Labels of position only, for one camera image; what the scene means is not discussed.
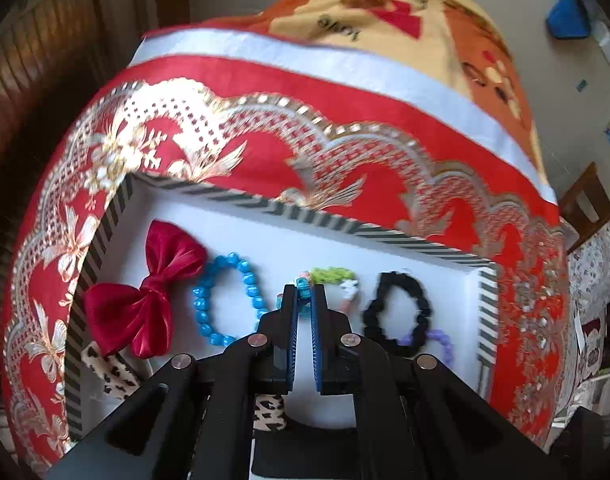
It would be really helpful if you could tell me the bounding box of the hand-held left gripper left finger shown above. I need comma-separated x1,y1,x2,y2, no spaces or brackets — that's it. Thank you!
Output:
45,284,301,480

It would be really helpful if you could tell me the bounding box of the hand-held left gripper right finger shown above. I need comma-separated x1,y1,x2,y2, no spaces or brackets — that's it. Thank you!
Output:
310,284,566,480

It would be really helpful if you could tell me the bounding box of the black scrunchie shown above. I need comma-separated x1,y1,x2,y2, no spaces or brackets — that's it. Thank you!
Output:
361,271,432,358

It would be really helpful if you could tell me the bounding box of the green and teal hair tie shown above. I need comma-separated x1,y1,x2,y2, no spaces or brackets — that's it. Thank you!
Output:
295,267,361,313

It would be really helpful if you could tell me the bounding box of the blue bead bracelet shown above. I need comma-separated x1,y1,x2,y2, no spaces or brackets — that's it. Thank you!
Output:
192,252,271,348

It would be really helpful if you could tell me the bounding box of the striped cardboard box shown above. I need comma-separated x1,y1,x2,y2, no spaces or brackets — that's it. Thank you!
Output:
65,172,500,443

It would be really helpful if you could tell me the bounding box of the purple bead bracelet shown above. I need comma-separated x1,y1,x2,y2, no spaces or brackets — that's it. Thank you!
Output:
400,327,456,363

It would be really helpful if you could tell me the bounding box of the red velvet hair bow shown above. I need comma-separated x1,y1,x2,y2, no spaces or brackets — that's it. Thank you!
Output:
82,219,208,360

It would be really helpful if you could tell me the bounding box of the leopard print hair bow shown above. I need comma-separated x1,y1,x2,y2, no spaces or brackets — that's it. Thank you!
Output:
82,342,286,433

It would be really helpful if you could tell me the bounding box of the red floral tablecloth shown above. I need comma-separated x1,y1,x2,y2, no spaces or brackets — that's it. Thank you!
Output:
0,57,580,476

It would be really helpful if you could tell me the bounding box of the white cloth strip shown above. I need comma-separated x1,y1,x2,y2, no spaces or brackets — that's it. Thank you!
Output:
130,30,558,206

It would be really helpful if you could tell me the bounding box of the floral grey cushion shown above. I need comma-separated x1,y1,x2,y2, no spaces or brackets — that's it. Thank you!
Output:
567,220,610,311

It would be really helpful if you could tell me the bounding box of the wooden chair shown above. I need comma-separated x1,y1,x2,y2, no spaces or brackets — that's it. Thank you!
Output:
557,162,610,253

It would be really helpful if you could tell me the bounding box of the orange printed blanket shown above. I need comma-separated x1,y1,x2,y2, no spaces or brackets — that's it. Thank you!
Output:
185,0,546,186

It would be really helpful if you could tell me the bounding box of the wooden door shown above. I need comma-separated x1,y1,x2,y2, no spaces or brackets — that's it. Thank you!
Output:
0,0,186,126

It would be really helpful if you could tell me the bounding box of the white wall socket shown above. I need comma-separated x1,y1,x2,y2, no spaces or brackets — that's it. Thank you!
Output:
592,22,610,63

